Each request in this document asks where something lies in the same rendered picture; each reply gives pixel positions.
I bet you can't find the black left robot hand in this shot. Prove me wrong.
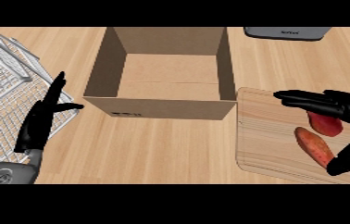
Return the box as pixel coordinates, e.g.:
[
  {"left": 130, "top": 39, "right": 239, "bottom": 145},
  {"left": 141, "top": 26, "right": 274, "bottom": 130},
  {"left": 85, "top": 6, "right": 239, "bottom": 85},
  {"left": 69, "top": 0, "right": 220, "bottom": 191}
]
[{"left": 12, "top": 70, "right": 85, "bottom": 155}]

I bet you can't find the red sweet potato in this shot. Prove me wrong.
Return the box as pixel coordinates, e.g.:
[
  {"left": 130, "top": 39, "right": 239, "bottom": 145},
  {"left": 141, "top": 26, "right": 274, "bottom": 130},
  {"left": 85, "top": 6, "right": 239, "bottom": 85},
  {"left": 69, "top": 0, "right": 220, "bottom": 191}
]
[{"left": 305, "top": 110, "right": 344, "bottom": 138}]

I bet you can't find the white wire basket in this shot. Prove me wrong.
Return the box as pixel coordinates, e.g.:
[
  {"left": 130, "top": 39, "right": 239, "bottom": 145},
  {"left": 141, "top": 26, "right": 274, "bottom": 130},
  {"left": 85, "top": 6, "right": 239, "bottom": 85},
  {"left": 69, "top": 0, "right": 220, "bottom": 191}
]
[{"left": 0, "top": 33, "right": 79, "bottom": 165}]

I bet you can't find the grey appliance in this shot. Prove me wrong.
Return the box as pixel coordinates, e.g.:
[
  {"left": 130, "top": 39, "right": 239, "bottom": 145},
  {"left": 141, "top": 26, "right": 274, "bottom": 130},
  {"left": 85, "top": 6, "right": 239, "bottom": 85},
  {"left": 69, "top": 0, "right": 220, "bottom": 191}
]
[{"left": 242, "top": 27, "right": 333, "bottom": 42}]

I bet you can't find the pale wooden cutting board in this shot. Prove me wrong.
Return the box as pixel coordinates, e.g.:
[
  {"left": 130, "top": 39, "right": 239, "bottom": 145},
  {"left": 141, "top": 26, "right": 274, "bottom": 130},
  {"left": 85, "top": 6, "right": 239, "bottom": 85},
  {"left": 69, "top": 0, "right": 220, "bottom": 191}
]
[{"left": 235, "top": 86, "right": 350, "bottom": 185}]

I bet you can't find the brown cardboard box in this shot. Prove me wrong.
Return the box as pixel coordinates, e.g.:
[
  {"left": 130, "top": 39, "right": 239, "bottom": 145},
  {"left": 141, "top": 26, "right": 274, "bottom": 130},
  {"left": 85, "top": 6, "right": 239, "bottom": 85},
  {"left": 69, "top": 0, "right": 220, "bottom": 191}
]
[{"left": 82, "top": 27, "right": 239, "bottom": 121}]

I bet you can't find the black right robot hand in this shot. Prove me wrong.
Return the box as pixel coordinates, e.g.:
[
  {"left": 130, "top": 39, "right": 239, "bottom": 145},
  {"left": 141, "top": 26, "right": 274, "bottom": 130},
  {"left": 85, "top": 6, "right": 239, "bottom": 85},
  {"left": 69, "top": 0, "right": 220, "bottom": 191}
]
[{"left": 271, "top": 89, "right": 350, "bottom": 177}]

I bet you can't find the orange sweet potato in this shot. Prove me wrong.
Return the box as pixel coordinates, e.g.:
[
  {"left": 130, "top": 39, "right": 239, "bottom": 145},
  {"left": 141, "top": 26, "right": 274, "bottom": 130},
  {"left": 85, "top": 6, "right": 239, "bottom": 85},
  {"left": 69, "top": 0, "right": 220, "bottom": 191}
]
[{"left": 292, "top": 126, "right": 336, "bottom": 170}]

